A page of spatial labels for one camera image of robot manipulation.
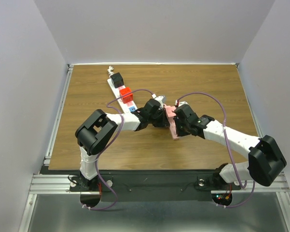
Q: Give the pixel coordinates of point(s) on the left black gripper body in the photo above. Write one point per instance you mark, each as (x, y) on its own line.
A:
(158, 120)

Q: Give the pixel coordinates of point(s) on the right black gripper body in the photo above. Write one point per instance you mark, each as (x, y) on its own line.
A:
(181, 127)

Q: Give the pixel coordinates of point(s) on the pink power strip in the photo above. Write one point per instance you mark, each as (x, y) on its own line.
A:
(170, 116)

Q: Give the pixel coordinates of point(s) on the red cube socket plug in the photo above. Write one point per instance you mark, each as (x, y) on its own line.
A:
(126, 95)

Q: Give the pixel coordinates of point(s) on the black cube socket plug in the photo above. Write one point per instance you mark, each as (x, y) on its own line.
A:
(117, 80)

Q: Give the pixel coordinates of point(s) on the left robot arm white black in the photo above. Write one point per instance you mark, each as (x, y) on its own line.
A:
(95, 133)

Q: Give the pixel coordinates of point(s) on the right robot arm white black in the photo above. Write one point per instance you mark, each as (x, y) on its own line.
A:
(264, 159)

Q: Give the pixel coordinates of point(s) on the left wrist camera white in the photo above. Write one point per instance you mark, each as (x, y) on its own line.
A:
(161, 99)

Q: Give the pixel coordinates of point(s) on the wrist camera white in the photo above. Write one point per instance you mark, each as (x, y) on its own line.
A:
(180, 103)
(161, 99)

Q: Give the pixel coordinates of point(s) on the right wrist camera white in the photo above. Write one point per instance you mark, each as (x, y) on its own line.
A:
(180, 103)

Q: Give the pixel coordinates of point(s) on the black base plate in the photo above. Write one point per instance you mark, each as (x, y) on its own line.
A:
(154, 185)

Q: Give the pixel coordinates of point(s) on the aluminium frame rail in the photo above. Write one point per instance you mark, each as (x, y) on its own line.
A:
(59, 184)

